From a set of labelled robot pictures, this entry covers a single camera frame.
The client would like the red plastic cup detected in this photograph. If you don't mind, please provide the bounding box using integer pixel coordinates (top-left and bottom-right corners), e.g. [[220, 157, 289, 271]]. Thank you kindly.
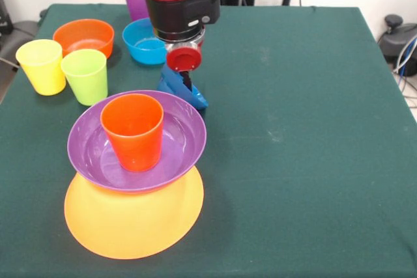
[[100, 93, 165, 173]]

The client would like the green plastic cup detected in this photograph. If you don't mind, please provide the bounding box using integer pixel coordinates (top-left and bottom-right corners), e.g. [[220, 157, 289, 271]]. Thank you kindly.
[[60, 48, 109, 107]]

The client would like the dark blue plastic bowl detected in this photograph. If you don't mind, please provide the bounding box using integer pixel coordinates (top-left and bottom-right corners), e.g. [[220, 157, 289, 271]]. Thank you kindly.
[[156, 63, 210, 111]]

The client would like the yellow plastic cup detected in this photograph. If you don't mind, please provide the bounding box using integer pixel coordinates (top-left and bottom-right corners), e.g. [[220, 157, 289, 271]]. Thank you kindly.
[[15, 39, 67, 96]]

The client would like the dark green tablecloth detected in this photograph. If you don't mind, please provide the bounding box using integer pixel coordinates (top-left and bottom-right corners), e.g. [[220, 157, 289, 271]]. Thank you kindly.
[[0, 3, 417, 278]]

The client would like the large yellow plastic bowl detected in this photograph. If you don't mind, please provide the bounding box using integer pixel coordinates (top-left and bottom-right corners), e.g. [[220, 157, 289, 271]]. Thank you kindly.
[[63, 164, 205, 260]]

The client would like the light blue plastic bowl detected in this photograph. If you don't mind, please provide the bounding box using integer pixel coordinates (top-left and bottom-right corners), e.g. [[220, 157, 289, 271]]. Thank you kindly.
[[122, 18, 168, 65]]

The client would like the purple plastic bowl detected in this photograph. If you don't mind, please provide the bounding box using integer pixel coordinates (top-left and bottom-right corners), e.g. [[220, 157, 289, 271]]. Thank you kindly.
[[66, 90, 208, 193]]

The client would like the orange-red plastic bowl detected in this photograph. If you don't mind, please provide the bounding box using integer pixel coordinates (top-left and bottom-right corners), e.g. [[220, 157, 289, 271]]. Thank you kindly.
[[52, 18, 115, 61]]

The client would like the purple plastic cup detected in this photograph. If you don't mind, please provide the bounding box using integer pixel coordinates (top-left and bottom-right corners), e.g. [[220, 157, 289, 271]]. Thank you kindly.
[[122, 0, 151, 21]]

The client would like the tangle of floor cables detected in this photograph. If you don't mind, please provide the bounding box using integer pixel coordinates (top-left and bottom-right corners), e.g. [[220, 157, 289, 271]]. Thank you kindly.
[[392, 36, 417, 109]]

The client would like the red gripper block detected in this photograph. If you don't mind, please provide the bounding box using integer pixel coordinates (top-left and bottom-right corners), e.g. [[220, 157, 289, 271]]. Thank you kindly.
[[165, 29, 206, 92]]

